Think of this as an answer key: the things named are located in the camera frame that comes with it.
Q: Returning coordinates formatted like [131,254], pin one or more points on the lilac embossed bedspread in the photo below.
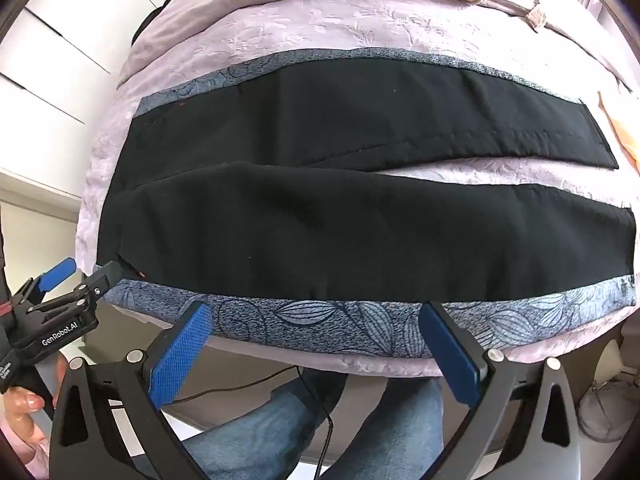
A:
[300,25]

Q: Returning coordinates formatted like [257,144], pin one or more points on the person's leg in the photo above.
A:
[400,435]
[270,430]

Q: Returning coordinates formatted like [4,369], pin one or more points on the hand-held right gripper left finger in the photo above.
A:
[180,355]

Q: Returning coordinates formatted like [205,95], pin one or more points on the black grey patterned garment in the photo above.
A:
[325,320]

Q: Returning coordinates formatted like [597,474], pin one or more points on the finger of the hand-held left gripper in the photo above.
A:
[57,271]
[102,277]

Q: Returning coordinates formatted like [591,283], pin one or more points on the white wardrobe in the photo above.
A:
[50,60]

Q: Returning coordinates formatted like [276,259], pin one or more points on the person's left hand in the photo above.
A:
[22,405]

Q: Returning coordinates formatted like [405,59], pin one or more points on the orange cloth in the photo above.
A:
[622,135]

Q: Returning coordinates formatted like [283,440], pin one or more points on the person's left forearm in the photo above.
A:
[30,465]

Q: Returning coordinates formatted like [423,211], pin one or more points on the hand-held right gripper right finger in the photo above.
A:
[450,355]

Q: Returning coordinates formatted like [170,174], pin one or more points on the person's left leg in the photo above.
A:
[270,430]

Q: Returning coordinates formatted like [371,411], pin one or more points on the person's right leg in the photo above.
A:
[400,435]

